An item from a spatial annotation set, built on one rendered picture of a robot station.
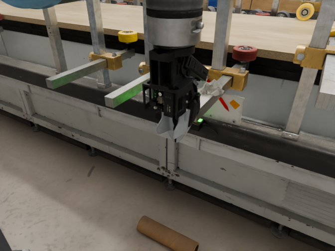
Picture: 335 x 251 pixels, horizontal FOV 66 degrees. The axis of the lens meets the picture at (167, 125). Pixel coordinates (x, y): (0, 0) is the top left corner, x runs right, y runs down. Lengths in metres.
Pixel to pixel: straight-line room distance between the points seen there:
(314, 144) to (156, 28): 0.60
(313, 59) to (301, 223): 0.83
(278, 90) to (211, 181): 0.62
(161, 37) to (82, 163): 1.52
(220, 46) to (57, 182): 1.33
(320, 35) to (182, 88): 0.42
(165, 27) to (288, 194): 1.05
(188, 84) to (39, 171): 1.56
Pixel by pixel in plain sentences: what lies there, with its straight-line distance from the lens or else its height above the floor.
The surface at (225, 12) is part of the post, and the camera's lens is 0.78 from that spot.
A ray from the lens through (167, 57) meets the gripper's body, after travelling 0.41.
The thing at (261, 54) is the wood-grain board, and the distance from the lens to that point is 0.97.
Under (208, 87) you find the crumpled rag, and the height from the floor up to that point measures 0.87.
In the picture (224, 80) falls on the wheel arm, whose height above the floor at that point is 0.86.
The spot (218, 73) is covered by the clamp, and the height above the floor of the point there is 0.86.
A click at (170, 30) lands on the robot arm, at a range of 0.41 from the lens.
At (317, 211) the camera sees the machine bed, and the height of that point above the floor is 0.24.
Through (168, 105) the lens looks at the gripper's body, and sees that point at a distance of 0.44.
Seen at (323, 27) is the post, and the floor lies 1.02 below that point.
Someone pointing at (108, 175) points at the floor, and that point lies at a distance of 1.72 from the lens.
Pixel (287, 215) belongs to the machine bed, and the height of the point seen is 0.17.
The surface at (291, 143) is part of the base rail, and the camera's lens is 0.84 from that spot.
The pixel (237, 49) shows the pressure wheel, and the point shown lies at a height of 0.91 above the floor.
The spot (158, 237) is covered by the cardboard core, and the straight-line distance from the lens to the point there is 1.31.
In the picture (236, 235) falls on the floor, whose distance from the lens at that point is 1.43.
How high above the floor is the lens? 1.14
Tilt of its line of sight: 32 degrees down
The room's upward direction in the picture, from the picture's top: straight up
